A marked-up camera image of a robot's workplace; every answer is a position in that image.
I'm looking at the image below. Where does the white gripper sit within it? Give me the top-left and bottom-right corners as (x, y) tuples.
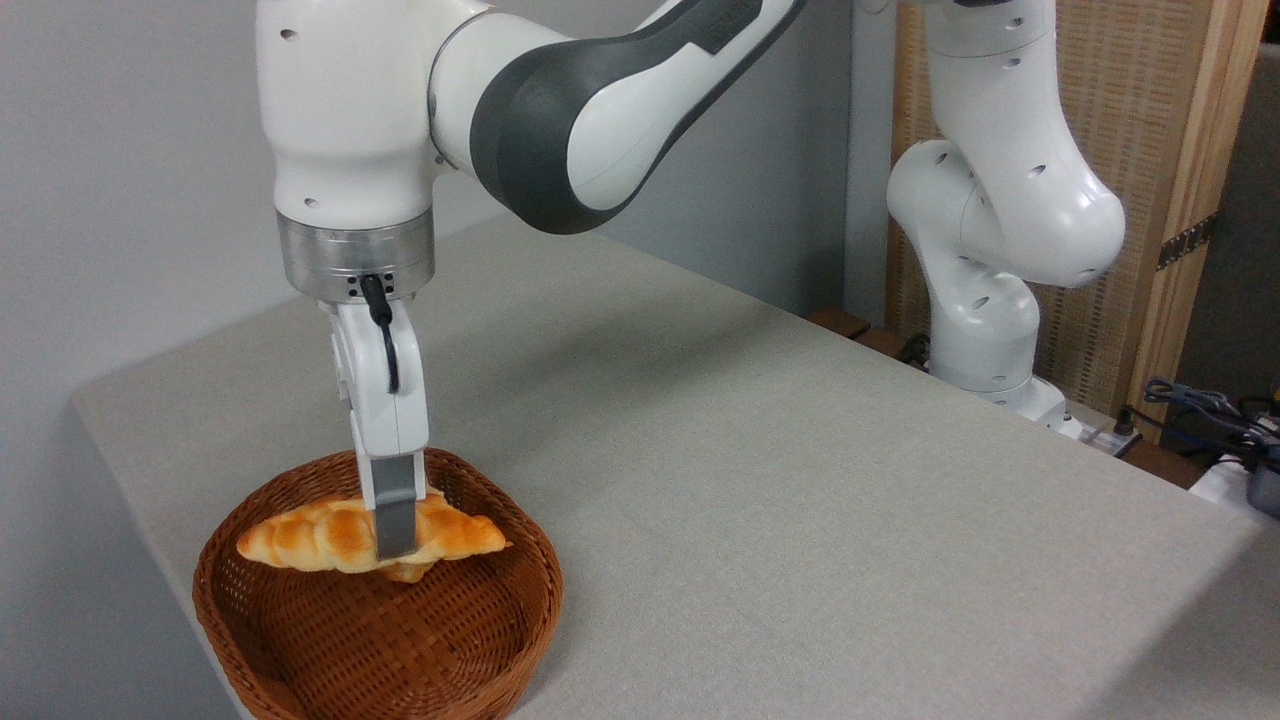
(320, 297), (432, 562)

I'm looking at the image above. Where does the braided golden bread loaf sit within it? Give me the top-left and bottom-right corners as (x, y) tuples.
(236, 487), (513, 575)

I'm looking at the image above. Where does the brown woven wicker basket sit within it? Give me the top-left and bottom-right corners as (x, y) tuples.
(192, 443), (564, 720)

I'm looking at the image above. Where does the metal screen hinge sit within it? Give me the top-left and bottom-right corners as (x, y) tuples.
(1157, 213), (1218, 271)

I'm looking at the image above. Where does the wooden woven folding screen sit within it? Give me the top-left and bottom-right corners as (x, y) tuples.
(886, 0), (1271, 441)

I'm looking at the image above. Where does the blue-grey device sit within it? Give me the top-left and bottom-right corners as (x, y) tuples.
(1245, 462), (1280, 519)

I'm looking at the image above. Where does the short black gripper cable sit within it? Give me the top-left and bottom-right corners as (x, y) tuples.
(359, 273), (402, 395)

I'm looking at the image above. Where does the bundle of dark cables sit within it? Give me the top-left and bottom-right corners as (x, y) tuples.
(1143, 377), (1280, 463)

